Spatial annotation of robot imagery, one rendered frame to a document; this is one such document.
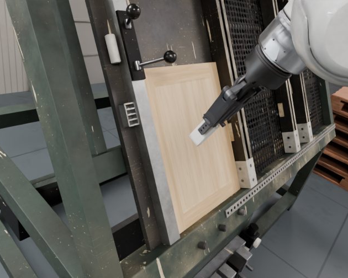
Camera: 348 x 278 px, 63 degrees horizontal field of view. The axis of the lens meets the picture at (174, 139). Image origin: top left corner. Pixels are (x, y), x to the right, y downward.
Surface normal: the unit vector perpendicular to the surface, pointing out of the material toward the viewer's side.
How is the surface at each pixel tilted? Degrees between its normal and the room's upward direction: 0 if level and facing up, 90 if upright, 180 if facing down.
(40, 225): 0
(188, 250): 58
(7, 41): 90
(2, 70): 90
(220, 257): 0
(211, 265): 0
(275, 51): 90
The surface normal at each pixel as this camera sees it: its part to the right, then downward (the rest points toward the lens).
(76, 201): -0.66, 0.25
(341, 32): -0.51, 0.44
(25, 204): 0.21, -0.85
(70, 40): 0.72, -0.06
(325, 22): -0.83, 0.22
